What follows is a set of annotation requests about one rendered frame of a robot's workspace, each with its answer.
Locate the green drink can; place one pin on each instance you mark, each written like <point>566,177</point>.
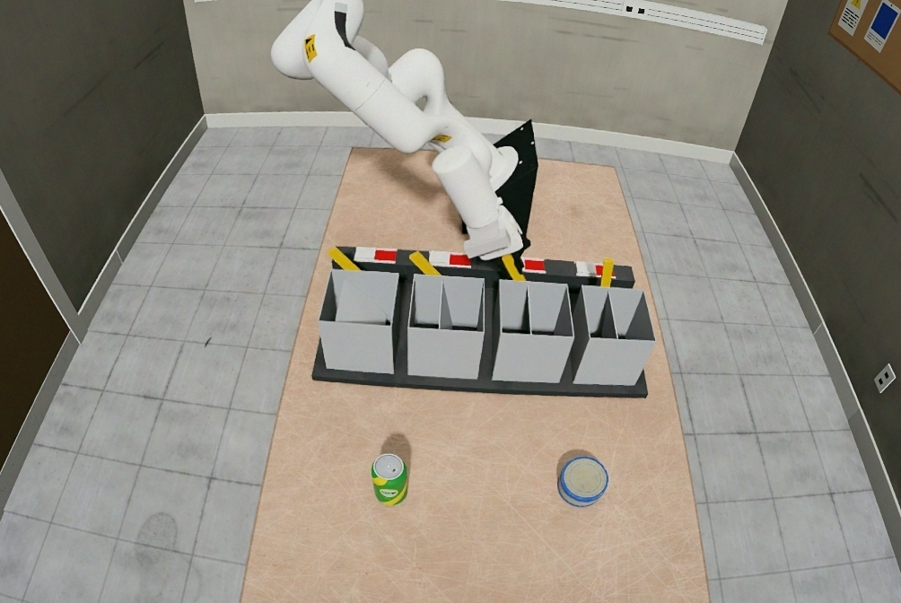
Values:
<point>389,477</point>

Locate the round tin with blue-rimmed lid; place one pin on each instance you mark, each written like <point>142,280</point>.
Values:
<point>583,480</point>

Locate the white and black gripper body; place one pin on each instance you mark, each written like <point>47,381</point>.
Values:
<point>506,221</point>

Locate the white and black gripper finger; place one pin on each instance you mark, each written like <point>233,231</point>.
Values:
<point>498,263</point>
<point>517,254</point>

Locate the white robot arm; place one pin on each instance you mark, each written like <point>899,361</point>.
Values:
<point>324,52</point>

